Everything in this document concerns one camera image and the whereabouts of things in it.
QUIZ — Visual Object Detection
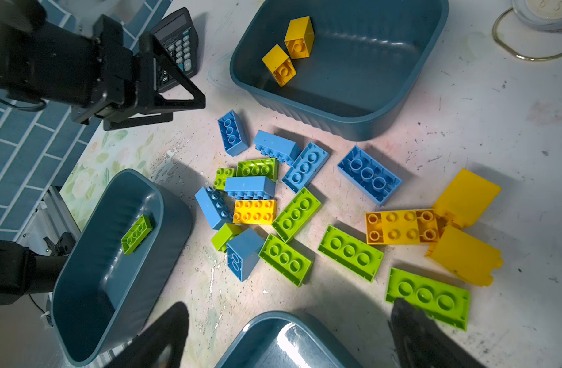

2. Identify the small green lego cube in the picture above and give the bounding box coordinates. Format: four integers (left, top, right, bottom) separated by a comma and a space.
211, 223, 243, 252

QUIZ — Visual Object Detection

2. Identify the blue lego plate upside-down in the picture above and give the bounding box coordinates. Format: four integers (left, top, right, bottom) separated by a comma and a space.
337, 146, 402, 206

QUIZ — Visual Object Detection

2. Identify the blue lego cube front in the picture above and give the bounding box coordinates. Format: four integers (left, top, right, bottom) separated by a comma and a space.
227, 228, 265, 282

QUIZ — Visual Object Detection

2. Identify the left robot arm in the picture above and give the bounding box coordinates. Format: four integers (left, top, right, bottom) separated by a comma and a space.
0, 1, 206, 131

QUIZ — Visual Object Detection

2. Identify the blue lego plate narrow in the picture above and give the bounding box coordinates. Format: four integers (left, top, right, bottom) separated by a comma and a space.
282, 142, 329, 193

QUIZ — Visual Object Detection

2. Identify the green lego plate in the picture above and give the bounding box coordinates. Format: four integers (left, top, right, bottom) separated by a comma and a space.
272, 187, 322, 243
385, 268, 471, 331
259, 234, 312, 288
318, 225, 384, 283
121, 215, 153, 255

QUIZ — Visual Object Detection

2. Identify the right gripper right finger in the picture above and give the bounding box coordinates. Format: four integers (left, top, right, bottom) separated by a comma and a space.
389, 298, 483, 367

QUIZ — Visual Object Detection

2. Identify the green lego plate upright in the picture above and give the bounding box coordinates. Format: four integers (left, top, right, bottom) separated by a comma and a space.
272, 187, 322, 243

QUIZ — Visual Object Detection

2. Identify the yellow lego cube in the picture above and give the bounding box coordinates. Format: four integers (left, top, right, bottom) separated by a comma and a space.
284, 16, 315, 59
262, 44, 296, 87

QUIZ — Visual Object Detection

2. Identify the green lego brick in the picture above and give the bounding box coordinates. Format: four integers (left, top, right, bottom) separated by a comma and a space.
236, 158, 279, 182

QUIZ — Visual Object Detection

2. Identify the teal container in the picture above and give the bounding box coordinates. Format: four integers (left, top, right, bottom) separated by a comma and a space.
230, 1, 449, 142
216, 311, 361, 367
51, 169, 193, 366

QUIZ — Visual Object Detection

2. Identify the yellow lego plate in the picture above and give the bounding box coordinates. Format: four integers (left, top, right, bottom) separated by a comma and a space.
365, 209, 440, 245

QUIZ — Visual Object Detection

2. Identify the blue lego brick long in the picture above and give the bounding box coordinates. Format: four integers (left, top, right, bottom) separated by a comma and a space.
254, 130, 301, 166

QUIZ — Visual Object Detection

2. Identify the small green lego piece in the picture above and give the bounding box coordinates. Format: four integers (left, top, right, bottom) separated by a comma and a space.
213, 168, 236, 191

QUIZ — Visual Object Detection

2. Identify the yellow small lego brick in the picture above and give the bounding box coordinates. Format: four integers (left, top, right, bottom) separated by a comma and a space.
233, 199, 277, 225

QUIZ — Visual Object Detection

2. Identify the right teal container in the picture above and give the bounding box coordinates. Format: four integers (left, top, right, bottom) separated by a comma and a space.
216, 311, 361, 367

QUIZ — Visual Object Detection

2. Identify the black calculator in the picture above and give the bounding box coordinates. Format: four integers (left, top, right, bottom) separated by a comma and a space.
151, 7, 199, 78

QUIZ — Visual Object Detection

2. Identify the small white clock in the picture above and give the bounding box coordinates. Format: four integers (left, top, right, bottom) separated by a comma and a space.
492, 0, 562, 62

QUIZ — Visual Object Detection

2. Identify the left teal container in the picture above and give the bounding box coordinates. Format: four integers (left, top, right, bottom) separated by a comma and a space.
51, 169, 193, 366

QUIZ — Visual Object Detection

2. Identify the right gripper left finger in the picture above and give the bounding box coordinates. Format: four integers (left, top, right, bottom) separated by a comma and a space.
105, 301, 190, 367

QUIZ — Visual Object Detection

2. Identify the yellow lego slope brick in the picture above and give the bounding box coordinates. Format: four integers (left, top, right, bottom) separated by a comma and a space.
432, 169, 501, 228

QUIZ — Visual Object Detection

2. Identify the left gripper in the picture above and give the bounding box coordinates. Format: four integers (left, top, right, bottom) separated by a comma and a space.
71, 15, 206, 131

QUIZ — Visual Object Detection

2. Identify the back teal container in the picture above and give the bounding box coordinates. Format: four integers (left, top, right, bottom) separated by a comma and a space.
230, 1, 449, 142

